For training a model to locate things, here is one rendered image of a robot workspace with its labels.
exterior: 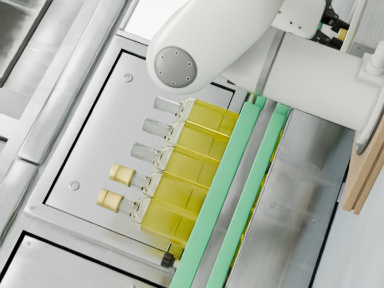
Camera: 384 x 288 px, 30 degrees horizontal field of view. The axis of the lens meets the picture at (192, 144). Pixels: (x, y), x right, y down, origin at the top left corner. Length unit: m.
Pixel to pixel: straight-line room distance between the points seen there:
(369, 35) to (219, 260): 0.44
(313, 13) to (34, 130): 0.65
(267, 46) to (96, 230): 0.66
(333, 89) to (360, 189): 0.14
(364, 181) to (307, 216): 0.28
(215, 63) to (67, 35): 0.86
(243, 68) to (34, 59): 0.83
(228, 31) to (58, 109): 0.79
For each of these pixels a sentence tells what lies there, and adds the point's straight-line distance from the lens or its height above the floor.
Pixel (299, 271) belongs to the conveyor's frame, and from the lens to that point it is 1.20.
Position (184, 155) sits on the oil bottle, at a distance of 1.38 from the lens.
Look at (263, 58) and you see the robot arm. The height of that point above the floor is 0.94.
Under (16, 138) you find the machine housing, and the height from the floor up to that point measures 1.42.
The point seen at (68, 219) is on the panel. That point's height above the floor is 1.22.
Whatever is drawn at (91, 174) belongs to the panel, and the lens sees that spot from 1.53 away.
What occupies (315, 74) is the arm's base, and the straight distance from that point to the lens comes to 0.96.
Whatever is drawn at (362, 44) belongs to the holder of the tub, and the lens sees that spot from 1.18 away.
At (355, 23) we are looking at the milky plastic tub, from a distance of 1.20.
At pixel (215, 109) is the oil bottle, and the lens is 1.43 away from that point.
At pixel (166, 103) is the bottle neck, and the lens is 1.44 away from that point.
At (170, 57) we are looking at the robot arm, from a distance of 0.91.
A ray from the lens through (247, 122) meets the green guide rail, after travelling 1.30.
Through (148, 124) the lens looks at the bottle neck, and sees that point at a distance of 1.42.
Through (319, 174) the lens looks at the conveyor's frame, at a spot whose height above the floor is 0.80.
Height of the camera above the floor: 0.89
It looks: 6 degrees up
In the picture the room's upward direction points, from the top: 69 degrees counter-clockwise
